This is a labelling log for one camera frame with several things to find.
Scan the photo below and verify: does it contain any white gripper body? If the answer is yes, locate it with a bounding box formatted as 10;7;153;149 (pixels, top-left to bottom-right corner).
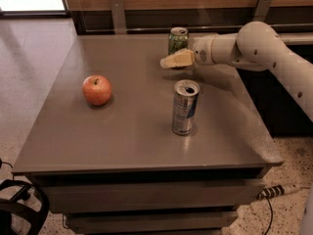
192;34;216;66

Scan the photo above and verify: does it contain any grey drawer cabinet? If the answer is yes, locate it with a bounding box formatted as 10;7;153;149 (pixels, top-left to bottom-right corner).
14;35;282;235

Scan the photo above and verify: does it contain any black office chair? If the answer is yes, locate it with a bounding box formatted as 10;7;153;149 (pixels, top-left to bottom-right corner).
0;179;49;235

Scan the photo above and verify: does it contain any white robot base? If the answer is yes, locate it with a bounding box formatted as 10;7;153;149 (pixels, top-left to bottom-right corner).
299;184;313;235

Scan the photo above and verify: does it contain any silver blue energy drink can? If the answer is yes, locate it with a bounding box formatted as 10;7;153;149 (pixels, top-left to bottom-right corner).
172;79;200;135

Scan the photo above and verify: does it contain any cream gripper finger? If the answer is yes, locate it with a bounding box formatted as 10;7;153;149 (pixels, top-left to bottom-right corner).
159;48;196;69

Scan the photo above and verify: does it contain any red apple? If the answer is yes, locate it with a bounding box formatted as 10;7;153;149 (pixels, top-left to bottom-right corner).
82;75;112;106

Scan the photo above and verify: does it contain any green soda can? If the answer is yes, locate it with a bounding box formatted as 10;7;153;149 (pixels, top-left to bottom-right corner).
168;26;189;54

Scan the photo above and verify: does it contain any left metal wall bracket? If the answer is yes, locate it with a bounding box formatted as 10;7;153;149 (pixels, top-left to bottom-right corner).
110;0;127;34

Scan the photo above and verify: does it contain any right metal wall bracket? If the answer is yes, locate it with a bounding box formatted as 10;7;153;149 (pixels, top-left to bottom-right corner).
252;0;273;22

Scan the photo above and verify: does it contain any striped black white cable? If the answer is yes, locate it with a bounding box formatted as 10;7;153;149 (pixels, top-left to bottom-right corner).
255;183;301;235

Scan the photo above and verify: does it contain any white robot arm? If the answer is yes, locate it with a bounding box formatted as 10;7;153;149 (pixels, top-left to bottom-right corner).
160;22;313;120

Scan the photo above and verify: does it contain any metal wall bracket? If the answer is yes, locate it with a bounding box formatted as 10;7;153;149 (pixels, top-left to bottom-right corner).
110;0;127;34
252;0;273;22

